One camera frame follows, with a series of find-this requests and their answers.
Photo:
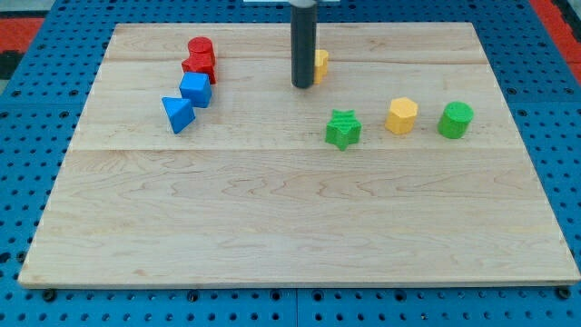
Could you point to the green star block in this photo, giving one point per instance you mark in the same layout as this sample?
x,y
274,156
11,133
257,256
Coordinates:
x,y
343,129

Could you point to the light wooden board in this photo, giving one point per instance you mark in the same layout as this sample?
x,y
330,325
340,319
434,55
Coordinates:
x,y
250,195

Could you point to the blue triangular prism block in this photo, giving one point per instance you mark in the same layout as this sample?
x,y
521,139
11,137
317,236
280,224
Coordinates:
x,y
179,111

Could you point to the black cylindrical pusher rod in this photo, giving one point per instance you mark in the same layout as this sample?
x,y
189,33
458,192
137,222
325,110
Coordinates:
x,y
303,30

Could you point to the green cylinder block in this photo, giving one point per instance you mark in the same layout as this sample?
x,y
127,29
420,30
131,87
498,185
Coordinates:
x,y
455,120

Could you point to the red star block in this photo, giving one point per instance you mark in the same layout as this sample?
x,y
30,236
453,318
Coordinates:
x,y
200,63

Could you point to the yellow heart block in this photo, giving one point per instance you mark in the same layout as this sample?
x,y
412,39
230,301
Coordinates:
x,y
320,65

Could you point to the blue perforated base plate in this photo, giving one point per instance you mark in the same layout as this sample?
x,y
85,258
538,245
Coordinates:
x,y
45,96

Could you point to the yellow hexagon block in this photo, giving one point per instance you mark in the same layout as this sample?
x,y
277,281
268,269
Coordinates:
x,y
401,116

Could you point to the red cylinder block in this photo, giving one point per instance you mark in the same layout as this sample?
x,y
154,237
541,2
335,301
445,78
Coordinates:
x,y
201,45

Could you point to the blue cube block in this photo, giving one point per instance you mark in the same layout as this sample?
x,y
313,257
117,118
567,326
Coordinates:
x,y
197,88

